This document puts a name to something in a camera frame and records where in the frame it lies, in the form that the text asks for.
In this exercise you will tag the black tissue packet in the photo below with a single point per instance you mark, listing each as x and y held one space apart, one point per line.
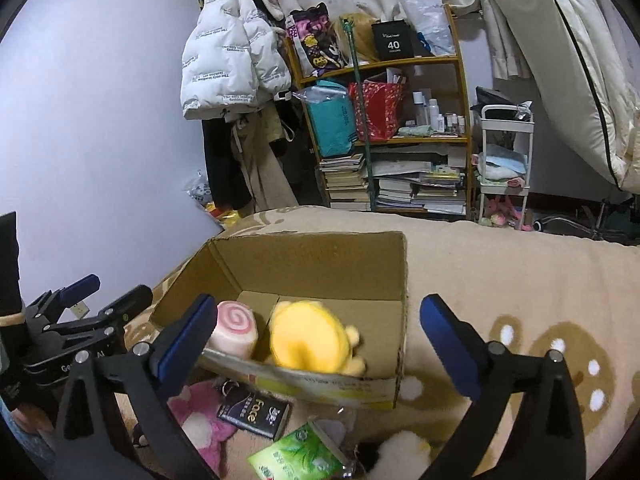
255 412

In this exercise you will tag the brown cardboard box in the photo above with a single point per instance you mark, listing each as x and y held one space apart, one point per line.
300 260

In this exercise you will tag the black hanging trousers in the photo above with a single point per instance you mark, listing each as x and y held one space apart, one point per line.
225 160

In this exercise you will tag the white plush toy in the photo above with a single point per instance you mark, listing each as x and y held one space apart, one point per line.
400 455

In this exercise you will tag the wide stack of books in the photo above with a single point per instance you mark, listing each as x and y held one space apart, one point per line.
415 190

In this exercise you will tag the green pole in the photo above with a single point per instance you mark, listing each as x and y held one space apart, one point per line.
361 110

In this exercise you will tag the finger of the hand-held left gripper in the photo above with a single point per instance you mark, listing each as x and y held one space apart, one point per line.
127 302
80 287

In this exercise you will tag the teal bag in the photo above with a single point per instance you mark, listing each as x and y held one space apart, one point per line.
330 120

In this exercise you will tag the small lilac soft pouch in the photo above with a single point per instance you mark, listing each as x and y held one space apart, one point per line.
330 430

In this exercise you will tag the folded blue white cloths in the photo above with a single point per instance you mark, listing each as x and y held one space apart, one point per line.
500 165

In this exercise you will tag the yellow red floor items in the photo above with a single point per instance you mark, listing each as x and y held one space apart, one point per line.
225 215

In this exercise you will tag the wooden bookshelf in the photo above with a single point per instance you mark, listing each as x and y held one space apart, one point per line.
400 62

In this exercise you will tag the dark hanging coat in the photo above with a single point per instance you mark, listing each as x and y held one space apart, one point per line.
300 160

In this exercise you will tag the pink plush toy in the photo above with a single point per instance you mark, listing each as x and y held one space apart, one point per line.
195 405

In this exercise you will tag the red gift bag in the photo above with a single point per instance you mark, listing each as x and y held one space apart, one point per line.
380 110

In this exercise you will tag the black bag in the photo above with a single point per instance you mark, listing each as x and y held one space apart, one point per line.
492 97

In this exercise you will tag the white puffer jacket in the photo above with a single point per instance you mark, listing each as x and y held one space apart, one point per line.
220 50

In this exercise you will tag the person's blue jeans leg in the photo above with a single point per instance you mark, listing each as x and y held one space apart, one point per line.
20 450

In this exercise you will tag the plastic bag of small toys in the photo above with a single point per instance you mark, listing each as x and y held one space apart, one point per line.
200 192

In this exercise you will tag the cream padded chair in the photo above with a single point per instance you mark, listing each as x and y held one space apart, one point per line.
560 35

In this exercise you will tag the white trolley cart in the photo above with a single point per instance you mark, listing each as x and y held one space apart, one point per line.
500 110

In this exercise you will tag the green tissue packet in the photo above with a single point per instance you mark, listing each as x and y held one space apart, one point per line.
295 455

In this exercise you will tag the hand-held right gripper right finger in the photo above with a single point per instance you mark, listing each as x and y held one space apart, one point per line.
450 345

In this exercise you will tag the beige hanging trousers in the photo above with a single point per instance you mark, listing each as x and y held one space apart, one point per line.
260 170

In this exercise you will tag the narrow stack of books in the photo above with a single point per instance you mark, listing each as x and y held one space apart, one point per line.
345 180

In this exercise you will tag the blond wig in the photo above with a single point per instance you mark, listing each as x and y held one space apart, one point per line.
360 35

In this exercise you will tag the pale green cloth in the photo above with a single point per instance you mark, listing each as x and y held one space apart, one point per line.
415 130

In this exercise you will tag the clear plastic bag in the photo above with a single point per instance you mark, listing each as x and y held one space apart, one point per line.
427 10

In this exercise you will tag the beige printed blanket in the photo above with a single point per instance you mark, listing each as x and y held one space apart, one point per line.
500 270

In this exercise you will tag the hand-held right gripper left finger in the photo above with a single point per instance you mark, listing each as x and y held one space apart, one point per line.
187 335

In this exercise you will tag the black cardboard box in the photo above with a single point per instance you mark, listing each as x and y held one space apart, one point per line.
395 40

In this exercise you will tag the pink swirl plush roll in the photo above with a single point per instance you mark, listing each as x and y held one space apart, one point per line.
232 327

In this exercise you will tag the group of white cosmetic bottles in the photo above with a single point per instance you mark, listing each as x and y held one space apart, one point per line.
432 110

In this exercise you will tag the printed tote bag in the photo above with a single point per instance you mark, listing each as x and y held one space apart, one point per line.
315 40

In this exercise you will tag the yellow plush toy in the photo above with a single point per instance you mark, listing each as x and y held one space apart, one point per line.
305 332

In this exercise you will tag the pink plush toys on cart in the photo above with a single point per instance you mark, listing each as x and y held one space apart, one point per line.
500 212

